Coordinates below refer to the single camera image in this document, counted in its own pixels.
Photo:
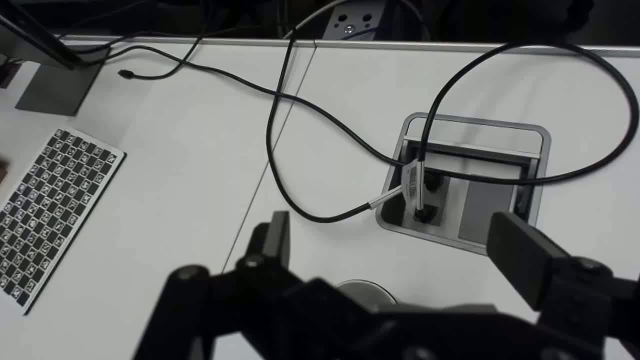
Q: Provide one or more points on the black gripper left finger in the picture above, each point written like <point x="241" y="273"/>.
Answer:
<point x="279" y="241"/>

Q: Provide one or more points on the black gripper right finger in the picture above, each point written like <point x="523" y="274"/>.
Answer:
<point x="526" y="261"/>

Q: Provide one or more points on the black power strip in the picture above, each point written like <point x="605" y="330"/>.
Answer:
<point x="351" y="22"/>

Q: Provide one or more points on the black white checkerboard sheet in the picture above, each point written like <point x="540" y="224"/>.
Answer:
<point x="52" y="200"/>

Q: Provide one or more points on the black monitor stand base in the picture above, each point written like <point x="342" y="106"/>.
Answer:
<point x="60" y="87"/>

